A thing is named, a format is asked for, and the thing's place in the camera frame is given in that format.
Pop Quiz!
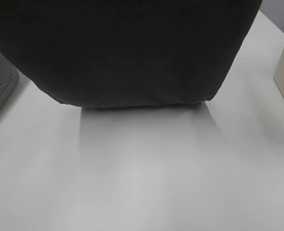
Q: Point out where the dark navy towel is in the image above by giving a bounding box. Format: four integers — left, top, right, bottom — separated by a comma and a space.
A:
0, 0, 261, 108

